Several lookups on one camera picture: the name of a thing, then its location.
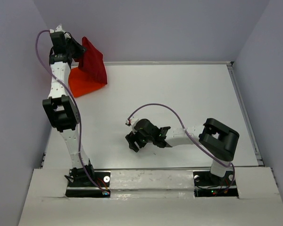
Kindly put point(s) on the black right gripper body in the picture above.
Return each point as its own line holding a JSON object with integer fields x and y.
{"x": 141, "y": 140}

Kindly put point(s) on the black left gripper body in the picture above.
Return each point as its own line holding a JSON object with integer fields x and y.
{"x": 71, "y": 47}

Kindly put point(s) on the dark red t shirt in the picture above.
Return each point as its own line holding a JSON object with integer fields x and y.
{"x": 91, "y": 64}

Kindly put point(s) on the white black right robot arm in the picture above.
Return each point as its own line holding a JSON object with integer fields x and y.
{"x": 213, "y": 137}

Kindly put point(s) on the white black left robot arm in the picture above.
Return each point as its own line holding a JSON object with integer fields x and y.
{"x": 61, "y": 108}

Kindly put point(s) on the orange t shirt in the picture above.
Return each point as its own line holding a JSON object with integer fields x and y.
{"x": 81, "y": 83}

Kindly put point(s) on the white front panel board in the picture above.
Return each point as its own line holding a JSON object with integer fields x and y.
{"x": 154, "y": 198}

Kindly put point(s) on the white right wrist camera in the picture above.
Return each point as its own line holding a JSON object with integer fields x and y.
{"x": 131, "y": 123}

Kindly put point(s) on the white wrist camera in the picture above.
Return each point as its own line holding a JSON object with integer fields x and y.
{"x": 131, "y": 123}
{"x": 59, "y": 28}

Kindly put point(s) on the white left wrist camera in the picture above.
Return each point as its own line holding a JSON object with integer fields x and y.
{"x": 59, "y": 28}

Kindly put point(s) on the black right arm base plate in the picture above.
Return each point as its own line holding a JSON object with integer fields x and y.
{"x": 209, "y": 185}

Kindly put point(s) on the white table edge rail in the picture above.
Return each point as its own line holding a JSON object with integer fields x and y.
{"x": 169, "y": 63}

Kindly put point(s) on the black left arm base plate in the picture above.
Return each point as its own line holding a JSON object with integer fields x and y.
{"x": 86, "y": 189}

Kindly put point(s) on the right side aluminium rail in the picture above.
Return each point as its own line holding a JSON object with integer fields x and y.
{"x": 230, "y": 68}

